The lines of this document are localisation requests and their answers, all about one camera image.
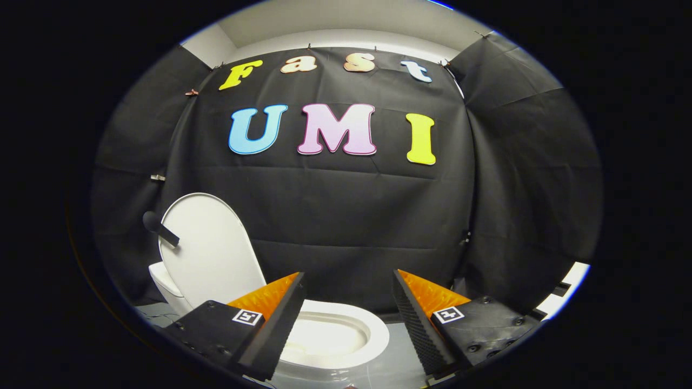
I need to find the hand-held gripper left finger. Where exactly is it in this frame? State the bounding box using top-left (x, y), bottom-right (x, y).
top-left (162, 272), bottom-right (308, 382)

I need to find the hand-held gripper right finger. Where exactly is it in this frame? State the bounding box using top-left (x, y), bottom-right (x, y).
top-left (390, 269), bottom-right (541, 380)

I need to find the white toilet lid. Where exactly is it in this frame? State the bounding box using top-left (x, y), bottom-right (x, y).
top-left (158, 193), bottom-right (268, 310)

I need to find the black round lid handle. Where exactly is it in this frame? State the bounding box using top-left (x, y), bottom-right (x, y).
top-left (142, 211), bottom-right (180, 249)

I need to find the white ceramic toilet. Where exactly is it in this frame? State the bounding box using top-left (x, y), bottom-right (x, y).
top-left (149, 193), bottom-right (390, 383)

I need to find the black backdrop cloth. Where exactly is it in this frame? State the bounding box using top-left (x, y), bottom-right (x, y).
top-left (91, 32), bottom-right (603, 317)

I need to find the white slatted panel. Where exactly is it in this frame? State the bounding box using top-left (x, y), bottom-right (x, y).
top-left (533, 261), bottom-right (591, 320)

